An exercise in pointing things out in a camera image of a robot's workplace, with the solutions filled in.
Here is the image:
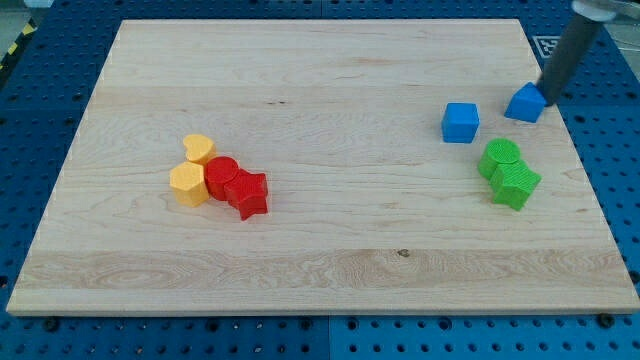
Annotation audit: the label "blue triangle block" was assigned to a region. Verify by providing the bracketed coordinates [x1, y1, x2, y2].
[504, 82, 546, 123]

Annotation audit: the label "blue cube block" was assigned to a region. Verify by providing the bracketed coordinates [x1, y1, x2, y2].
[441, 103, 480, 143]

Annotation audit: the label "light wooden board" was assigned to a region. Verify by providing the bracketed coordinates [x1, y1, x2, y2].
[7, 19, 639, 316]

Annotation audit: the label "red star block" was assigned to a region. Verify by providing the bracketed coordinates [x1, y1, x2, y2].
[224, 169, 268, 221]

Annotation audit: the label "red cylinder block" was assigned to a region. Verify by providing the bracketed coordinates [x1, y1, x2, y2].
[204, 156, 239, 201]

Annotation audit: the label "yellow heart block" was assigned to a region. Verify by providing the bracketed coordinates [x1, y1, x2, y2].
[183, 134, 217, 165]

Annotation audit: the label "yellow hexagon block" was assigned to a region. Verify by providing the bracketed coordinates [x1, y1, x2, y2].
[169, 162, 209, 207]

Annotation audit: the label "green cylinder block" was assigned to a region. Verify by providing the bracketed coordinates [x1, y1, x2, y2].
[477, 138, 521, 180]

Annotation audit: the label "green star block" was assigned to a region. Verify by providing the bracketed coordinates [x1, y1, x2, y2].
[489, 160, 542, 211]

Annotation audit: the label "white fiducial marker tag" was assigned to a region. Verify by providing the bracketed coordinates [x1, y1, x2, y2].
[532, 35, 560, 59]

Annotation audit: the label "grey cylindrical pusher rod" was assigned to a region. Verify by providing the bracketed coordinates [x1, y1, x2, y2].
[536, 13, 603, 107]

